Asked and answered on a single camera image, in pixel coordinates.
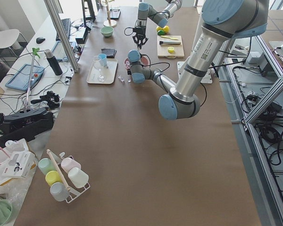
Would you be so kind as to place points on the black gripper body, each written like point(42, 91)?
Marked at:
point(140, 31)

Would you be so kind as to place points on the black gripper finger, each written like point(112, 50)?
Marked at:
point(139, 45)

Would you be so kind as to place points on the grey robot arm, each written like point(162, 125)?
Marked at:
point(222, 20)
point(160, 18)

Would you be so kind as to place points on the light blue cup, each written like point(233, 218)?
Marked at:
point(103, 60)

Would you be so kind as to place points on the pink cup in rack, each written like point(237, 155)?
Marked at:
point(68, 163)

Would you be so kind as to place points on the white cup in rack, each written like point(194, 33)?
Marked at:
point(78, 177)

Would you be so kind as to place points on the green cup in rack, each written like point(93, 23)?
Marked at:
point(45, 165)

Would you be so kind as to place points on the yellow cup in rack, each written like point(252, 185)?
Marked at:
point(52, 177)

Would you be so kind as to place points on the grey cup in rack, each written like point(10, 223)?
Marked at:
point(59, 191)

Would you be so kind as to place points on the pink bowl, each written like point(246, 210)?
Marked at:
point(144, 61)

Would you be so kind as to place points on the steel muddler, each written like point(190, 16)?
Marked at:
point(169, 42)

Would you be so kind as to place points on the yellow plastic knife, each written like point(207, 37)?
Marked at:
point(168, 37)

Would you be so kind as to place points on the green lime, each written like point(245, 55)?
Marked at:
point(166, 29)

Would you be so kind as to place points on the folded grey cloth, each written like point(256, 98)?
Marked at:
point(109, 52)

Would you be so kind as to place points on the wooden cutting board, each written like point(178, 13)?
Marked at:
point(170, 46)

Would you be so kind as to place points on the half lemon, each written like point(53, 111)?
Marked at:
point(171, 49)

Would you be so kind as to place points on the green bowl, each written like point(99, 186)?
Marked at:
point(107, 31)

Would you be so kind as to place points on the wooden mug tree stand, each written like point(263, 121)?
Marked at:
point(109, 22)

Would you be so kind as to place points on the cream serving tray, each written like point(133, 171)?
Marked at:
point(108, 73)

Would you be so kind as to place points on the clear wine glass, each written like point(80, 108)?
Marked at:
point(98, 67)

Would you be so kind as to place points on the black keyboard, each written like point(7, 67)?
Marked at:
point(66, 23)

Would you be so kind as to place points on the black water bottle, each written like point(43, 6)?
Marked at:
point(53, 62)

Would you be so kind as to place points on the black computer mouse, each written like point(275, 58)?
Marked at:
point(40, 40)

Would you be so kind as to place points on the blue teach pendant tablet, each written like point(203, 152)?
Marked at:
point(20, 79)

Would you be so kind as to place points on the white chair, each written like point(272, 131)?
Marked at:
point(12, 41)

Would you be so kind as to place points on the black equipment case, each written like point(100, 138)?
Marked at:
point(25, 124)

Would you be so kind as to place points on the white product box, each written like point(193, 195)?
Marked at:
point(19, 164)

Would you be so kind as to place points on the black tray frame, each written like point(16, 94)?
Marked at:
point(115, 14)

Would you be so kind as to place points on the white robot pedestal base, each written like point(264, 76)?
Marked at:
point(210, 72)

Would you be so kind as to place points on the aluminium frame post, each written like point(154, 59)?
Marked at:
point(53, 12)

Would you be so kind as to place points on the white wire cup rack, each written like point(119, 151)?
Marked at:
point(75, 193)

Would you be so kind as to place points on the wooden rack handle stick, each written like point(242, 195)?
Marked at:
point(49, 153)

